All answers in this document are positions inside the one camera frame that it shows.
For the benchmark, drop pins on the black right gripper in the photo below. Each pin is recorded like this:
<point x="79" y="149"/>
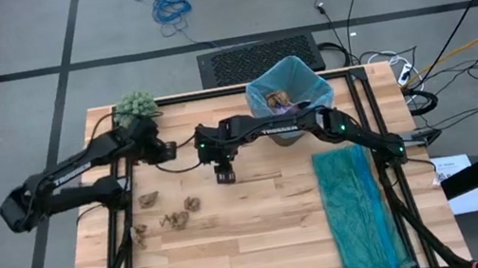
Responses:
<point x="223" y="155"/>

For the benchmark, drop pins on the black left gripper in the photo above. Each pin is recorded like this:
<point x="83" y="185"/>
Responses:
<point x="146" y="139"/>

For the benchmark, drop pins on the brown paper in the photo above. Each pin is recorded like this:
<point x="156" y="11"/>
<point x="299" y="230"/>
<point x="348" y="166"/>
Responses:
<point x="192" y="203"/>
<point x="176" y="220"/>
<point x="140" y="235"/>
<point x="148" y="199"/>
<point x="278" y="98"/>

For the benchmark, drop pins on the dark grey trash bin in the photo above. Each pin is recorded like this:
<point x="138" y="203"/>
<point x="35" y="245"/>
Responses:
<point x="290" y="139"/>

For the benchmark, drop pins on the light blue trash bag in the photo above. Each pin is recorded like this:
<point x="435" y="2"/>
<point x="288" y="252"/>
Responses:
<point x="292" y="75"/>

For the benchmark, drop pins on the teal trash bag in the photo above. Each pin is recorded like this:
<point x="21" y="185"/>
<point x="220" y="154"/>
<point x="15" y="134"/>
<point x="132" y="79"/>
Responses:
<point x="352" y="212"/>

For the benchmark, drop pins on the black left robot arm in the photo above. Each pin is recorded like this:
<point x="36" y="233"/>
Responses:
<point x="72" y="172"/>

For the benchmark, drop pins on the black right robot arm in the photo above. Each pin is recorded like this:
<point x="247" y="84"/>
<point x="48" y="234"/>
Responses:
<point x="286" y="127"/>

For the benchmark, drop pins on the green artificial potted plant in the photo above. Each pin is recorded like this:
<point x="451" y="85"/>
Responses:
<point x="134" y="106"/>

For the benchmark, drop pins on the black perforated floor mat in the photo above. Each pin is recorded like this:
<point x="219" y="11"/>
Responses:
<point x="256" y="61"/>

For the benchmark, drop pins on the white power strip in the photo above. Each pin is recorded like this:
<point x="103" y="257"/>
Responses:
<point x="404" y="74"/>

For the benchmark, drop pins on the white printed paper sheet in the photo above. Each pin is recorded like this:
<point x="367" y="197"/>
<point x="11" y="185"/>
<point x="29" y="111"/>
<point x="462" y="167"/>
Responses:
<point x="466" y="201"/>

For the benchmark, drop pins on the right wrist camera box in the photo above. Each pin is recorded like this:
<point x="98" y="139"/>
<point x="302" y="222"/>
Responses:
<point x="224" y="174"/>

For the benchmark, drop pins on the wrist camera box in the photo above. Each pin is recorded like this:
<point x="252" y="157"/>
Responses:
<point x="224" y="174"/>
<point x="168" y="151"/>

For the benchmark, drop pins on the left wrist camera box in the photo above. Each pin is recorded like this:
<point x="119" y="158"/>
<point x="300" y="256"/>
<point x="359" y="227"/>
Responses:
<point x="168" y="151"/>

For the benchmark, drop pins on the black aluminium support frame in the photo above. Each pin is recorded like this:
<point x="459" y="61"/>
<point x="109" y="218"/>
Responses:
<point x="356" y="96"/>
<point x="119" y="249"/>

